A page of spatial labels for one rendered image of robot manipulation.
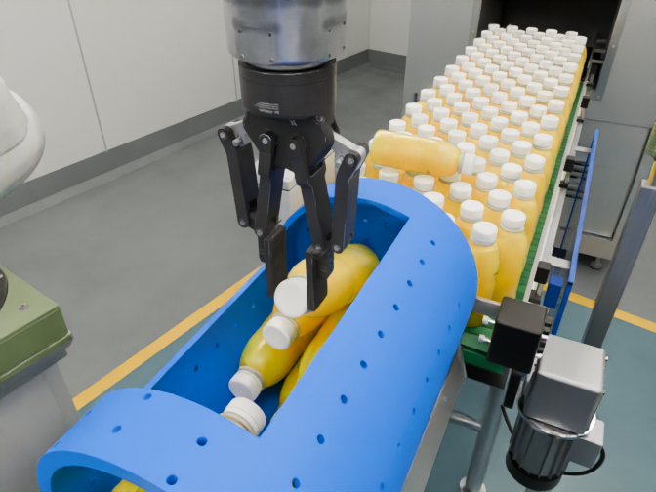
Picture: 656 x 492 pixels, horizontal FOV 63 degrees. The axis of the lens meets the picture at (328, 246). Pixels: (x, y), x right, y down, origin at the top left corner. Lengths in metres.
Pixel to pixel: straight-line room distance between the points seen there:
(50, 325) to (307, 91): 0.56
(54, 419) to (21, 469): 0.08
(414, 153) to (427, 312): 0.49
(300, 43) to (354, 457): 0.31
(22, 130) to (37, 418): 0.44
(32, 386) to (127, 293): 1.71
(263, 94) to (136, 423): 0.26
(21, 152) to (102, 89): 2.65
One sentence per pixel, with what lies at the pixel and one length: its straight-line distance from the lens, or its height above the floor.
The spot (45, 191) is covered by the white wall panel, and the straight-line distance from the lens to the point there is 3.51.
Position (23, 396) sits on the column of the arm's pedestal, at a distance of 0.93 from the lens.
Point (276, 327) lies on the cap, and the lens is 0.65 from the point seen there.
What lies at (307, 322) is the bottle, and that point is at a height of 1.11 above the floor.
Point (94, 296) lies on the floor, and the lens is 2.65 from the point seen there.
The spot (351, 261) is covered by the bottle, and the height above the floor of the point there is 1.20.
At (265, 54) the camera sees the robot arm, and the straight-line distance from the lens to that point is 0.39.
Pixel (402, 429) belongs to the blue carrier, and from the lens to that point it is 0.52.
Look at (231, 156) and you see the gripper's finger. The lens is 0.48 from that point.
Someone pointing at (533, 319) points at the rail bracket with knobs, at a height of 1.00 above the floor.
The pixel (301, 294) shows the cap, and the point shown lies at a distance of 0.53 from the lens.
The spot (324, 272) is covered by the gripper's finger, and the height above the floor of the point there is 1.25.
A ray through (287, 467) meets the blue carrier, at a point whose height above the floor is 1.21.
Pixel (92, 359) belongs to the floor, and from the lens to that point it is 2.34.
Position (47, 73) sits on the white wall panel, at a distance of 3.40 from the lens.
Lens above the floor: 1.56
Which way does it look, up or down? 35 degrees down
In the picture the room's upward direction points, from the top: straight up
